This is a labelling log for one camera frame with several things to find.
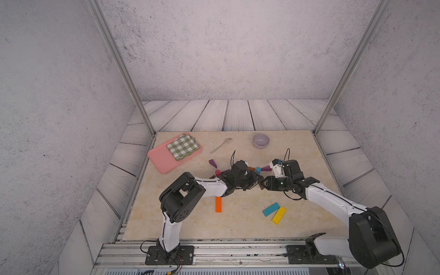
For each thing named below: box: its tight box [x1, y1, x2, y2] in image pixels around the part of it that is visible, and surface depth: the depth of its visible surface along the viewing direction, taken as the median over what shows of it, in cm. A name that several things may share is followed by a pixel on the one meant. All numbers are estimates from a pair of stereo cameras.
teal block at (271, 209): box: [262, 202, 281, 218], surface depth 89 cm
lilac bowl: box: [252, 133, 271, 150], surface depth 113 cm
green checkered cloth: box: [166, 133, 201, 162], surface depth 114 cm
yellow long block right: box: [271, 206, 287, 226], surface depth 86 cm
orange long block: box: [215, 195, 223, 214], surface depth 90 cm
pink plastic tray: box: [147, 132, 203, 174], surface depth 113 cm
